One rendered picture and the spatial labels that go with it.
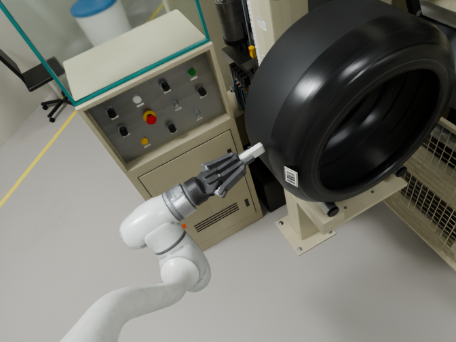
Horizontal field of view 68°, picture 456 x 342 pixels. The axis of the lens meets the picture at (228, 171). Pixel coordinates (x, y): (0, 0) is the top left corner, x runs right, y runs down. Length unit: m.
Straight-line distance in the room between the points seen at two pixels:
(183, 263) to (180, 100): 0.77
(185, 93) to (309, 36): 0.69
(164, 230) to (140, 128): 0.66
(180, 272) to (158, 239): 0.10
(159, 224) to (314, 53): 0.56
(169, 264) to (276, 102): 0.49
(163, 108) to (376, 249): 1.41
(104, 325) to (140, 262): 1.78
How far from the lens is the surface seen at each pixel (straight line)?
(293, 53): 0.89
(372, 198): 1.35
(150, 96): 1.41
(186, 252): 0.92
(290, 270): 2.08
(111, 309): 0.64
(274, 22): 1.09
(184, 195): 0.89
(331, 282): 2.05
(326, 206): 1.18
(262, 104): 0.91
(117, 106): 1.39
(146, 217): 0.90
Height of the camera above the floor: 1.92
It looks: 49 degrees down
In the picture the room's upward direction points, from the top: 20 degrees counter-clockwise
